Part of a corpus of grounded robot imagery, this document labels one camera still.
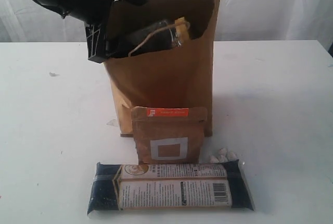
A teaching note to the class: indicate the brown kraft pouch orange label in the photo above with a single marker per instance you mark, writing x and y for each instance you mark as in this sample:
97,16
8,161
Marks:
168,135

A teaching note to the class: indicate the small clear plastic scrap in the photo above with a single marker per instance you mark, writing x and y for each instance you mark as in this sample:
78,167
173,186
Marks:
53,74

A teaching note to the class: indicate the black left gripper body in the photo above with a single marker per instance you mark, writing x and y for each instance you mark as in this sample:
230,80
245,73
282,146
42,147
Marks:
96,39

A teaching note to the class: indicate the clear nut jar yellow lid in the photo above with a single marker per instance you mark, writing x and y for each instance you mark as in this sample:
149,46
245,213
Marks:
158,36

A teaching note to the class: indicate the brown paper bag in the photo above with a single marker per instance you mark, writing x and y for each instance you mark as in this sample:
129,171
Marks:
176,78

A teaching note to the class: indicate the clear tape scrap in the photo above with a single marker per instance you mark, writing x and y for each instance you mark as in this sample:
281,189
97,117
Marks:
113,123

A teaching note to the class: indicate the long dark noodle package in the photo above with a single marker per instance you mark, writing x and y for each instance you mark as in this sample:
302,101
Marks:
161,186

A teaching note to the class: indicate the white garlic clove cluster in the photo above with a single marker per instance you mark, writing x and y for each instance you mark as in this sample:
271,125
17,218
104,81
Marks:
223,155

